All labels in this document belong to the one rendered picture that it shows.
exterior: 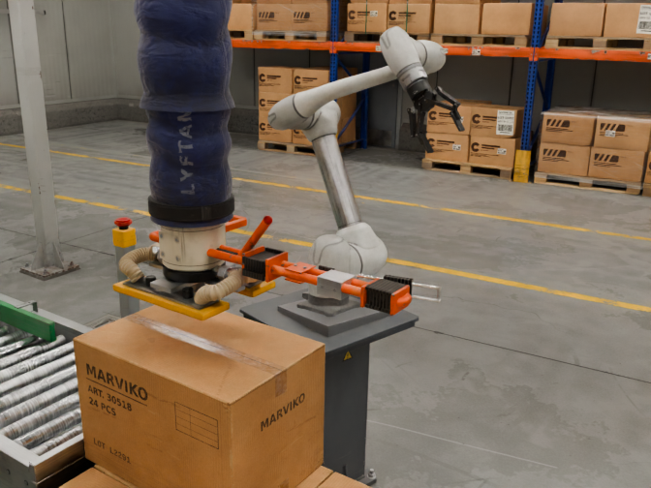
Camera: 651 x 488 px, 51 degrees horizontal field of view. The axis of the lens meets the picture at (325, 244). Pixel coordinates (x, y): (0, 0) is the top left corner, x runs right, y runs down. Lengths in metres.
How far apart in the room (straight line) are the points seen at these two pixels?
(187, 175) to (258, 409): 0.61
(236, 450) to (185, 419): 0.16
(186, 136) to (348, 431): 1.50
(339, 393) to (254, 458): 0.90
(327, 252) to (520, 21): 6.59
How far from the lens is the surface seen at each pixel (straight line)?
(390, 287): 1.51
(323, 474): 2.11
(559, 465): 3.27
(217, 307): 1.75
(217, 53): 1.71
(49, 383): 2.74
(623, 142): 8.59
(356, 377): 2.69
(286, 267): 1.64
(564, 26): 8.69
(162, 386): 1.83
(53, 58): 13.29
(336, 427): 2.73
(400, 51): 2.30
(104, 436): 2.14
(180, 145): 1.71
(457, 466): 3.14
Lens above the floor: 1.80
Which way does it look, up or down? 18 degrees down
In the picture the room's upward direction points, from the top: 1 degrees clockwise
